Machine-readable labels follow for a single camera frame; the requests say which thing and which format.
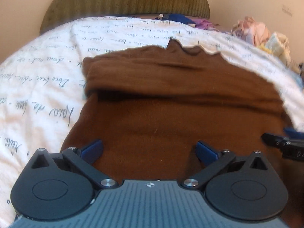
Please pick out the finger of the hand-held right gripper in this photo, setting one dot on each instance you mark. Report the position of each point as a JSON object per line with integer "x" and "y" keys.
{"x": 273, "y": 140}
{"x": 294, "y": 133}

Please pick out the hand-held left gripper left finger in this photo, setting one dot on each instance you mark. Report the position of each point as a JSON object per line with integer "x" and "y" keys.
{"x": 93, "y": 151}

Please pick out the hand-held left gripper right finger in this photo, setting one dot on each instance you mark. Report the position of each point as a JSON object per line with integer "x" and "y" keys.
{"x": 206, "y": 152}

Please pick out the brown knit garment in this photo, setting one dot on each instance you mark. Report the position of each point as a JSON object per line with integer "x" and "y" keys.
{"x": 152, "y": 114}

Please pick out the white script-printed blanket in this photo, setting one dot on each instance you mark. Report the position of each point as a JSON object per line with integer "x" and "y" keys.
{"x": 40, "y": 76}

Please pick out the pink crumpled cloth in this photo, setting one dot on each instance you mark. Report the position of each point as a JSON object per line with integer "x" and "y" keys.
{"x": 254, "y": 29}

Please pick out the purple cloth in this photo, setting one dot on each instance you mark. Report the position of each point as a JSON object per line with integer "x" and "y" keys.
{"x": 205, "y": 24}

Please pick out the blue cloth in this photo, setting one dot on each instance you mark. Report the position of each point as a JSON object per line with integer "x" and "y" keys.
{"x": 178, "y": 18}

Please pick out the olive green headboard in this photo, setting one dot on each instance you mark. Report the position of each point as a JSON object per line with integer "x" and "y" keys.
{"x": 123, "y": 0}

